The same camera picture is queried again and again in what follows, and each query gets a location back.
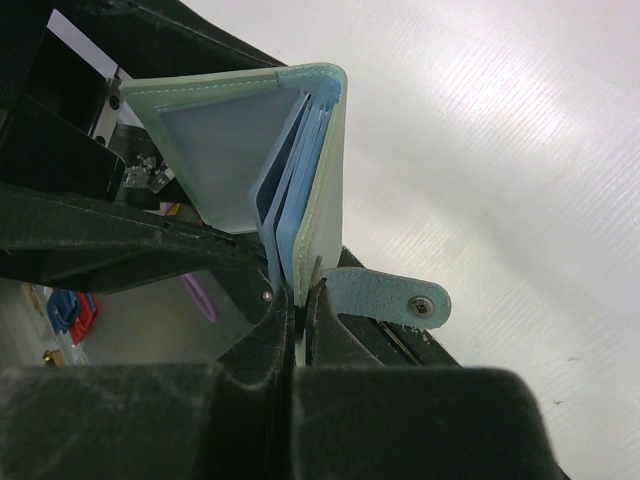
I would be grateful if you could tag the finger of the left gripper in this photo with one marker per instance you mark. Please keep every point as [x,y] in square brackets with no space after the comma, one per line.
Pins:
[86,245]

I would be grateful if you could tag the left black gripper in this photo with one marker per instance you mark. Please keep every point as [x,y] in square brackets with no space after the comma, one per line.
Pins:
[65,128]

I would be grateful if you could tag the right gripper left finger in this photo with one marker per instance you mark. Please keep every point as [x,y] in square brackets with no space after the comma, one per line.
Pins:
[226,419]

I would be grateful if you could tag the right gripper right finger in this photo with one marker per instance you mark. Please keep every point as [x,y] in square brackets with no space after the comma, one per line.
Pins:
[353,418]

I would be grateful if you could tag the sage green card holder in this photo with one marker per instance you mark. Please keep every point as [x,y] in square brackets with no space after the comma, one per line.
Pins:
[215,132]

